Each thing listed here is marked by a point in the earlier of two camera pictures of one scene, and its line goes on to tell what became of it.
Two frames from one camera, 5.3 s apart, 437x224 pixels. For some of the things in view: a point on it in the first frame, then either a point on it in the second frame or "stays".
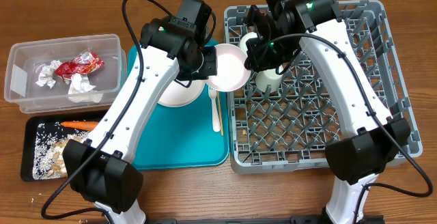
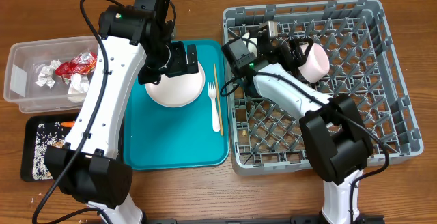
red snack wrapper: (82, 63) stays
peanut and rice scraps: (49, 160) stays
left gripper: (211, 69) to (181, 65)
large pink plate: (177, 95) stays
